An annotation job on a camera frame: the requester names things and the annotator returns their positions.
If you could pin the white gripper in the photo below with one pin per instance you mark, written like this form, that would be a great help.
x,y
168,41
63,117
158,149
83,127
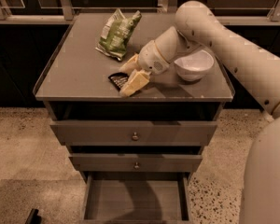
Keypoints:
x,y
149,58

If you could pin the black rxbar chocolate wrapper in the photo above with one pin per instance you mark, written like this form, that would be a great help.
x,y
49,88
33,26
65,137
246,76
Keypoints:
x,y
118,80

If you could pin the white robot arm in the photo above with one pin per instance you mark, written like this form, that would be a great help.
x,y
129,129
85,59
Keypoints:
x,y
255,68

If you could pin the grey drawer cabinet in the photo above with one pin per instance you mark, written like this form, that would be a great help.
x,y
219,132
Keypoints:
x,y
75,86

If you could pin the top grey drawer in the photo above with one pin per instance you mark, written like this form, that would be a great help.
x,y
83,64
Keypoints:
x,y
133,133

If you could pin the grey drawer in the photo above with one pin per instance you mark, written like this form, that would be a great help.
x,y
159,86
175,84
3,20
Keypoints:
x,y
136,198
133,133
135,162

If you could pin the middle grey drawer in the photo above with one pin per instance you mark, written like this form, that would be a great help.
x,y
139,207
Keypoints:
x,y
135,162

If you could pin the bottom grey drawer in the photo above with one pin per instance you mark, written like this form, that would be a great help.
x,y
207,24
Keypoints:
x,y
136,198

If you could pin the green chip bag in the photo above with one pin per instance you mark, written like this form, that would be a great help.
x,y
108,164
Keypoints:
x,y
117,33

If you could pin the white bowl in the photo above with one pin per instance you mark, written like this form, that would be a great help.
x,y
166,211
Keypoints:
x,y
194,66

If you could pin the metal window railing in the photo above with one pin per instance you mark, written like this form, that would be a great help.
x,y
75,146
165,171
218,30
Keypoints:
x,y
65,3

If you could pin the black object on floor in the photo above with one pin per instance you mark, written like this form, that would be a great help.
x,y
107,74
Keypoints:
x,y
34,217

